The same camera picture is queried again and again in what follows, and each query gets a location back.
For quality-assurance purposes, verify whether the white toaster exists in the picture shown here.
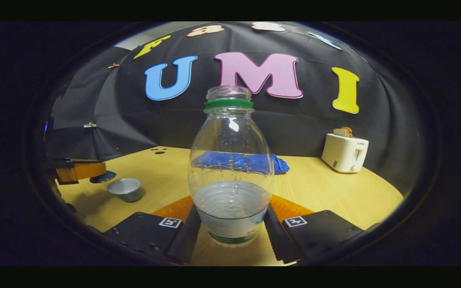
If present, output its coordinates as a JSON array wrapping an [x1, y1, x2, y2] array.
[[321, 133, 369, 173]]

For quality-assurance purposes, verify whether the clear plastic water bottle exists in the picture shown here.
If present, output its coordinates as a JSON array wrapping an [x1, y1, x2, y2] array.
[[188, 85, 275, 246]]

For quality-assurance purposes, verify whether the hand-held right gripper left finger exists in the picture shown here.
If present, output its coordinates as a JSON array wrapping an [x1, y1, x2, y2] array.
[[103, 195, 202, 264]]

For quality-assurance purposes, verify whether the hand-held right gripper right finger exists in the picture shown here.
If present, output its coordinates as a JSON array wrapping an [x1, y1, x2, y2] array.
[[263, 195, 365, 264]]

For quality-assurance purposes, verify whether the blue towel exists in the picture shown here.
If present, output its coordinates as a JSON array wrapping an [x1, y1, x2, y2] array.
[[192, 151, 290, 175]]

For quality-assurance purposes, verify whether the pale ceramic teacup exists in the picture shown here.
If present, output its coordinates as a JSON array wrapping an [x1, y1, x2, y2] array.
[[107, 178, 142, 202]]

